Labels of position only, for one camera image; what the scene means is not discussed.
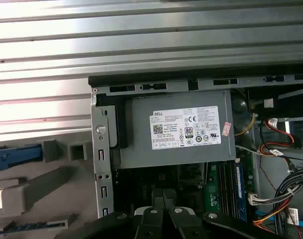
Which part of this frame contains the hard disk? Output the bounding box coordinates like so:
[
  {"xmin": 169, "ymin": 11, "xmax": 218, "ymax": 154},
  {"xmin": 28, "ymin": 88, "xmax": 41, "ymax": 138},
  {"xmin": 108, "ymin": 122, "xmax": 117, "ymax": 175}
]
[{"xmin": 0, "ymin": 143, "xmax": 44, "ymax": 173}]

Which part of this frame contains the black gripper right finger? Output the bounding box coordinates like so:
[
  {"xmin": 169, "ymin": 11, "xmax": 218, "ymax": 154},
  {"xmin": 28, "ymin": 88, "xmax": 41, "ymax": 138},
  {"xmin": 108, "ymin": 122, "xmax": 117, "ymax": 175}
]
[{"xmin": 163, "ymin": 189, "xmax": 284, "ymax": 239}]

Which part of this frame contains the grey power supply unit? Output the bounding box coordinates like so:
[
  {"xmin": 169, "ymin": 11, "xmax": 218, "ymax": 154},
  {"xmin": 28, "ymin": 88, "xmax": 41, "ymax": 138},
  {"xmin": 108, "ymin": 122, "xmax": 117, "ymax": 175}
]
[{"xmin": 119, "ymin": 91, "xmax": 237, "ymax": 170}]

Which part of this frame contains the orange wire bundle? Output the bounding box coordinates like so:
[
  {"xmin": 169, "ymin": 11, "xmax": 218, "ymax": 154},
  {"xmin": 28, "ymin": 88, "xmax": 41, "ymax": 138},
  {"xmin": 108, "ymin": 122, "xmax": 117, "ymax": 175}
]
[{"xmin": 252, "ymin": 210, "xmax": 293, "ymax": 234}]

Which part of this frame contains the green motherboard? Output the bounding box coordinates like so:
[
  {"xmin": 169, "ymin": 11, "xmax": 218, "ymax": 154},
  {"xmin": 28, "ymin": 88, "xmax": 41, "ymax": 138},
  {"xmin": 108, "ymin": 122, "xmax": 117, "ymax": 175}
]
[{"xmin": 113, "ymin": 161, "xmax": 255, "ymax": 225}]

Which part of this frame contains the installed blue RAM stick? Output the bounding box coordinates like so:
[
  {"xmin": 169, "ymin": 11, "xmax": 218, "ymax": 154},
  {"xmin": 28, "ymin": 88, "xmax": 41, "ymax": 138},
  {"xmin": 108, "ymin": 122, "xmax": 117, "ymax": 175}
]
[{"xmin": 233, "ymin": 164, "xmax": 248, "ymax": 223}]

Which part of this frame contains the black cable bundle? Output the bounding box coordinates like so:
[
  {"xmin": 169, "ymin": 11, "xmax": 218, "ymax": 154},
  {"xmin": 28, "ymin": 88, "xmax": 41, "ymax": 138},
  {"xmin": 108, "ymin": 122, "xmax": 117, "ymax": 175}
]
[{"xmin": 272, "ymin": 165, "xmax": 303, "ymax": 239}]

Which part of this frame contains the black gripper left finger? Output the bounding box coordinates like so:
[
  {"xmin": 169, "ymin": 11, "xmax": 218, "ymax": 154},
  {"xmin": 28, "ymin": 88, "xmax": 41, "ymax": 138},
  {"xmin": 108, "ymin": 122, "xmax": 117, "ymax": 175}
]
[{"xmin": 96, "ymin": 188, "xmax": 167, "ymax": 239}]

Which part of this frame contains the black open PC case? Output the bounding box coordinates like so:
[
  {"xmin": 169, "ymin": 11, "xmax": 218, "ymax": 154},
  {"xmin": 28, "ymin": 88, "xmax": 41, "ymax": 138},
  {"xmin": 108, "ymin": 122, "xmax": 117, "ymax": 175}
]
[{"xmin": 88, "ymin": 73, "xmax": 303, "ymax": 239}]

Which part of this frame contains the loose blue RAM stick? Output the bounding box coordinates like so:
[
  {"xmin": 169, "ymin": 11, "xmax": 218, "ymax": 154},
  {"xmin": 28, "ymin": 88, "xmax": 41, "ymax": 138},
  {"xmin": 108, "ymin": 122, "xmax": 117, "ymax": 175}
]
[{"xmin": 3, "ymin": 221, "xmax": 67, "ymax": 234}]

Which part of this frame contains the yellow wire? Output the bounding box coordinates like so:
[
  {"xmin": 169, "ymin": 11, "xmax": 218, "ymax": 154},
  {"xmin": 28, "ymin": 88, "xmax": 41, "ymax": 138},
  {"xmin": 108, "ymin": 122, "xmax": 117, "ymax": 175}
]
[{"xmin": 234, "ymin": 113, "xmax": 258, "ymax": 137}]

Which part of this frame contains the grey parts rack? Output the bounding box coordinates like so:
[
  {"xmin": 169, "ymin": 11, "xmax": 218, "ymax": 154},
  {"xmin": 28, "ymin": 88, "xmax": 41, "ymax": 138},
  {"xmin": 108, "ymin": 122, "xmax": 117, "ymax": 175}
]
[{"xmin": 0, "ymin": 138, "xmax": 102, "ymax": 239}]

